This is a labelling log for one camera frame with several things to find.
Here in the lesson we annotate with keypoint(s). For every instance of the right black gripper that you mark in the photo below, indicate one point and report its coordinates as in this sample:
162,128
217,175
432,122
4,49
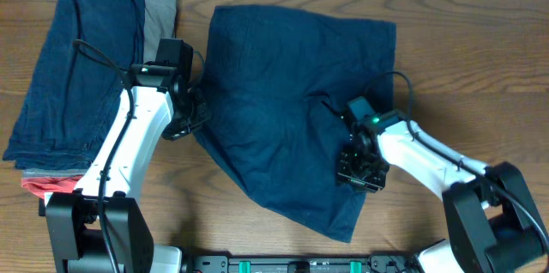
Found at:
346,176

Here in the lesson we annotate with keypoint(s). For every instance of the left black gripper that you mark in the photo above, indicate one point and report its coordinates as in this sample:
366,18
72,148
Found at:
189,121

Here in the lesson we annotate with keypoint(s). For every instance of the navy blue shorts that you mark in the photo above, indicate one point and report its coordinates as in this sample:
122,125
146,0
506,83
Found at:
275,82

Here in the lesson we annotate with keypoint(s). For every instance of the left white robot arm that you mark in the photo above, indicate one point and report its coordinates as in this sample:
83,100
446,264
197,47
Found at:
99,227

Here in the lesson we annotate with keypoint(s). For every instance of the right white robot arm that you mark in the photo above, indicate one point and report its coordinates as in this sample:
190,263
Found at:
492,220

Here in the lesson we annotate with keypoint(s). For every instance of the folded grey garment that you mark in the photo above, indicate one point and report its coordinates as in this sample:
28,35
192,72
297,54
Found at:
159,22

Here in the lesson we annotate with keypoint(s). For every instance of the folded navy jeans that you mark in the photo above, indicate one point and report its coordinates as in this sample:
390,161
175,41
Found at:
73,75

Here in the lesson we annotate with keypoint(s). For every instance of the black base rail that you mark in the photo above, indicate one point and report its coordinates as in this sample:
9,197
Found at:
370,264

